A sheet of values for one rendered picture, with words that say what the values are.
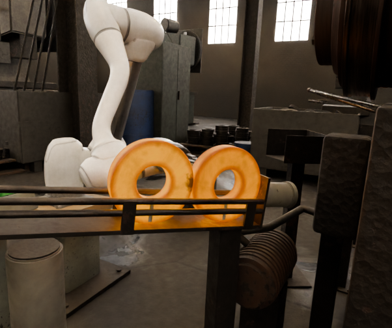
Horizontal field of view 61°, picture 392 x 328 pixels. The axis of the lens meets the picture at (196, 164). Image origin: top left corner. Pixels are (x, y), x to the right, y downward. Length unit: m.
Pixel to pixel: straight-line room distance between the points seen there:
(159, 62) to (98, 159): 3.61
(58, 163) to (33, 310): 0.74
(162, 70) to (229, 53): 7.93
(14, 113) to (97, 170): 2.81
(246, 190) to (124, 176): 0.25
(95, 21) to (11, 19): 4.79
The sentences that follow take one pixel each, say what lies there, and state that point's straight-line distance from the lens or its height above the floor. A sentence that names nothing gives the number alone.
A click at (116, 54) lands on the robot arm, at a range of 1.20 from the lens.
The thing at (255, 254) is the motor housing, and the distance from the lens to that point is 0.78.
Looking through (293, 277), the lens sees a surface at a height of 0.01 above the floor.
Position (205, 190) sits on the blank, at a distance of 0.64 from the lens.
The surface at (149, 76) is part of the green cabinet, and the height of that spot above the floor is 1.06.
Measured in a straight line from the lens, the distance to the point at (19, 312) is 0.89.
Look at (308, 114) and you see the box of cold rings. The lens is 3.49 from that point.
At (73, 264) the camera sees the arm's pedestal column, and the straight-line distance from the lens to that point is 1.57.
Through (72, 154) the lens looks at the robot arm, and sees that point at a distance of 1.47.
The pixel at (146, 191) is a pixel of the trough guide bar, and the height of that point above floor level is 0.69.
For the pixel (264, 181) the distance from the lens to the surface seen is 0.70.
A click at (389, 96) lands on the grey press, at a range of 3.95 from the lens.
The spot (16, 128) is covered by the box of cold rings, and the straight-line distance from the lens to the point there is 3.71.
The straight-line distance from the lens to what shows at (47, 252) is 0.83.
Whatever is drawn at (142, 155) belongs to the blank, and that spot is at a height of 0.77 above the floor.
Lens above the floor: 0.88
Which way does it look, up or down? 12 degrees down
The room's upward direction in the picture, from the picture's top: 2 degrees clockwise
